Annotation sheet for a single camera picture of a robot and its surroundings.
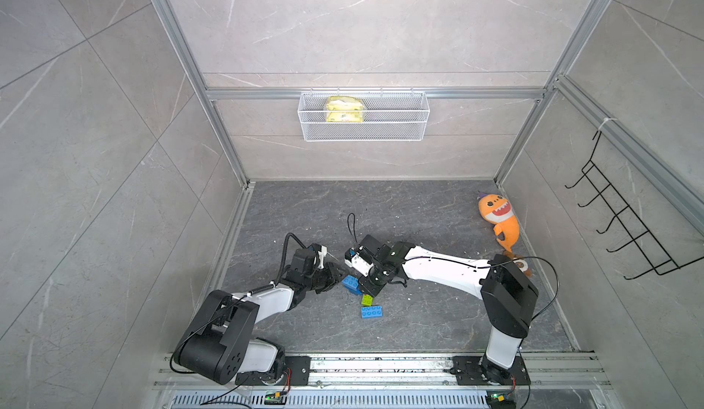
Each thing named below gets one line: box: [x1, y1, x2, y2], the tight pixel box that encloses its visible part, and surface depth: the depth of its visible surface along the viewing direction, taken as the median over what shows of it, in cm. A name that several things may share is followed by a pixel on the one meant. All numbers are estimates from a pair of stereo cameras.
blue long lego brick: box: [361, 305, 384, 320], surface depth 85 cm
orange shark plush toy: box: [476, 191, 520, 255], surface depth 103 cm
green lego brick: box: [361, 293, 374, 308], surface depth 87 cm
